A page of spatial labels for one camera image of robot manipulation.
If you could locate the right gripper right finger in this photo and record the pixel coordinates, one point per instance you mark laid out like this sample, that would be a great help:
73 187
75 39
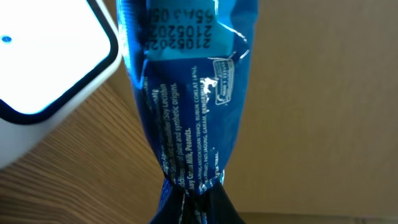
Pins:
217 207

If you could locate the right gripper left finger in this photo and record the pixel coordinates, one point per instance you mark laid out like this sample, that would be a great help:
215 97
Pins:
171 204

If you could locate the blue snack bar wrapper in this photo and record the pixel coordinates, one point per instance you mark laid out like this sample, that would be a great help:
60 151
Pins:
188 63

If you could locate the white barcode scanner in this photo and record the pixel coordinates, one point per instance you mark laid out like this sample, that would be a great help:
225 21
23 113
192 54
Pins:
54 55

